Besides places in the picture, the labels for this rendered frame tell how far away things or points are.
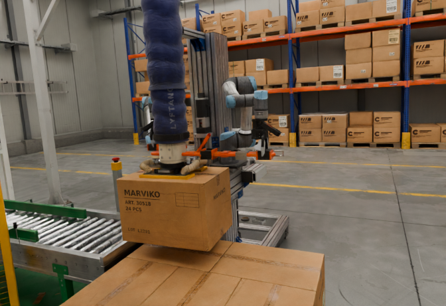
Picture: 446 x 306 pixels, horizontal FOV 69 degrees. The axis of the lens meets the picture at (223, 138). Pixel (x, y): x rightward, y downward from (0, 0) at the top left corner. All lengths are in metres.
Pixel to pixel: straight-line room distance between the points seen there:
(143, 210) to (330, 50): 8.76
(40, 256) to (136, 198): 0.88
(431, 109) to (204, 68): 8.24
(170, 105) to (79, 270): 1.22
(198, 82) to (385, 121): 6.72
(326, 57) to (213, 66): 7.79
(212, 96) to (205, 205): 1.04
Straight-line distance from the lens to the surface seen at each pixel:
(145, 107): 2.83
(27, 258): 2.77
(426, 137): 8.95
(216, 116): 2.57
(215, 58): 2.57
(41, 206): 3.47
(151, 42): 2.00
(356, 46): 8.82
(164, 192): 1.93
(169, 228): 1.99
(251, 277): 1.94
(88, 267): 2.35
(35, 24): 5.56
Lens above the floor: 1.55
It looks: 8 degrees down
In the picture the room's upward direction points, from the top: 3 degrees counter-clockwise
